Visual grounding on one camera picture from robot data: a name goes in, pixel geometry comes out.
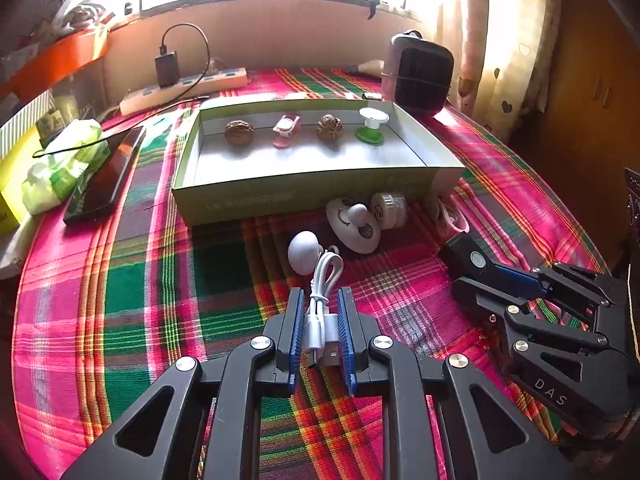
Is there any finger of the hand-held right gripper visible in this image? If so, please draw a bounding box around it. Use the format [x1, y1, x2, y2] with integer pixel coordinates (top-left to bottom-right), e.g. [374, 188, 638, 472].
[439, 234, 621, 306]
[451, 276, 608, 356]

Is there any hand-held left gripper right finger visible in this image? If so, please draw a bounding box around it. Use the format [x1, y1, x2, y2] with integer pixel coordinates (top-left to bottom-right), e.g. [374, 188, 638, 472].
[337, 287, 581, 480]

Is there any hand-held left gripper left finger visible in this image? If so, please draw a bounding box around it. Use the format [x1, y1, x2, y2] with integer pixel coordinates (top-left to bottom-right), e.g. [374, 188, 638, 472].
[60, 287, 306, 480]

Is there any white usb cable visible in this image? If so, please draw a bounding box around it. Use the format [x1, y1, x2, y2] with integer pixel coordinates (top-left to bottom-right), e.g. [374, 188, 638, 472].
[302, 251, 346, 368]

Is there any pink white small holder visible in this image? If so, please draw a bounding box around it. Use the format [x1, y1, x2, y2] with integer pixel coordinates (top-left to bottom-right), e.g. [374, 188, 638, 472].
[429, 195, 471, 236]

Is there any white panda toy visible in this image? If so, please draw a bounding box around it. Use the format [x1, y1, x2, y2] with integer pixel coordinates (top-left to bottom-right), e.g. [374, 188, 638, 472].
[326, 196, 383, 254]

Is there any white ribbed round knob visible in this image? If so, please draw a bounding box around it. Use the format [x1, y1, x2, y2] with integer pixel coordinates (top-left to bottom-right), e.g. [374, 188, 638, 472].
[370, 190, 408, 231]

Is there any green white cardboard box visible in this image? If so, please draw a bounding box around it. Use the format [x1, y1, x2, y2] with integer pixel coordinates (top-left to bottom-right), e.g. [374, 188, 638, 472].
[171, 99, 467, 227]

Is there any green white suction stand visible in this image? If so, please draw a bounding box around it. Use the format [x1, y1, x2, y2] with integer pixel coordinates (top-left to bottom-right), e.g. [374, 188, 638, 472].
[355, 106, 392, 145]

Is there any pink small case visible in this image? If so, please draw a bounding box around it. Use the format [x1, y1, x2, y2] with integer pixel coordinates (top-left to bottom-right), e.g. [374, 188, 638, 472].
[272, 114, 302, 148]

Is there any brown walnut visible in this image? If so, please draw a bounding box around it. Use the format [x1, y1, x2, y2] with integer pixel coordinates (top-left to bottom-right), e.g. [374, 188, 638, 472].
[316, 114, 343, 140]
[224, 120, 253, 145]

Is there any white round ball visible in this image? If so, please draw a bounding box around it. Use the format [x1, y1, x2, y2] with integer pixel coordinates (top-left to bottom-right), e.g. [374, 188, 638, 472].
[288, 230, 326, 276]

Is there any black printed bag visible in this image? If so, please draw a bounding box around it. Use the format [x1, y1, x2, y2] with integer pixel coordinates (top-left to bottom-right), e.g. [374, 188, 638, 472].
[623, 167, 640, 241]

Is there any pink green plaid blanket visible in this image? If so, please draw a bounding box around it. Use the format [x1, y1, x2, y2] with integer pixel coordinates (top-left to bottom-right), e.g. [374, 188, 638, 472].
[10, 66, 616, 480]

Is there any wooden cabinet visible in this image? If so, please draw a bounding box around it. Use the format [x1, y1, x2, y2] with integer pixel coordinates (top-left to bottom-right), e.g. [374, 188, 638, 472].
[540, 0, 640, 271]

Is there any heart print curtain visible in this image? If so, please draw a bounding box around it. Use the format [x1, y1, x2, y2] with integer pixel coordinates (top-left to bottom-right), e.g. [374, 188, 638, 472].
[440, 0, 563, 143]

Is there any black smartphone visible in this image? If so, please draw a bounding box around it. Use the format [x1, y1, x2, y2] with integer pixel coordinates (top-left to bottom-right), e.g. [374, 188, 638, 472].
[63, 127, 147, 226]

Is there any white power strip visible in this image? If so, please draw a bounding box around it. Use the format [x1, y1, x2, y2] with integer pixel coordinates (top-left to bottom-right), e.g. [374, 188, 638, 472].
[119, 66, 249, 116]

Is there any green tissue pack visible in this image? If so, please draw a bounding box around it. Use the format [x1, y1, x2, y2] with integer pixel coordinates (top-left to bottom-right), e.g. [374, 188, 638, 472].
[21, 119, 111, 216]

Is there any black charger adapter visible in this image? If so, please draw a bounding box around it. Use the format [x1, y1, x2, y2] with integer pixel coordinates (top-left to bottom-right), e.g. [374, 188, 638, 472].
[155, 51, 181, 88]

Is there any yellow box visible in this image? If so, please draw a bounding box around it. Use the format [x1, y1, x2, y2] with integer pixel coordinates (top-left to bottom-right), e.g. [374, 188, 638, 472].
[0, 125, 43, 226]

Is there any striped box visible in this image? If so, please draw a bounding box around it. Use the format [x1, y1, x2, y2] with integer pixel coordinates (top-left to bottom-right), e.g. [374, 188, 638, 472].
[0, 89, 56, 158]

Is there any orange tray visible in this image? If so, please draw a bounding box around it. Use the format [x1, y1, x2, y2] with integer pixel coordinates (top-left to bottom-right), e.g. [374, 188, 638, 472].
[0, 30, 110, 98]

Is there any white plastic bag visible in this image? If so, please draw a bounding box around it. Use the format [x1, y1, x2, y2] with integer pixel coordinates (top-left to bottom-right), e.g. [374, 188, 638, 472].
[50, 0, 111, 31]

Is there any black charger cable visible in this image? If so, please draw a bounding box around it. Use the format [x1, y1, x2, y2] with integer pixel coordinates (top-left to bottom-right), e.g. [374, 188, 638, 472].
[159, 23, 211, 98]

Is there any thin black cable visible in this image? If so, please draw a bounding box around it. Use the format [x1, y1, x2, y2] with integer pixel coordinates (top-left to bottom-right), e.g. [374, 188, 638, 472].
[32, 92, 211, 161]

